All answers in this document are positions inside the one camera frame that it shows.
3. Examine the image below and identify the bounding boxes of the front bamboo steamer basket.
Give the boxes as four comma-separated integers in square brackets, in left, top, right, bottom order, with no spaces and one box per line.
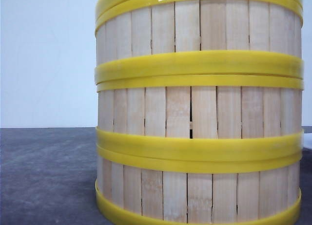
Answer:
[95,156,301,225]

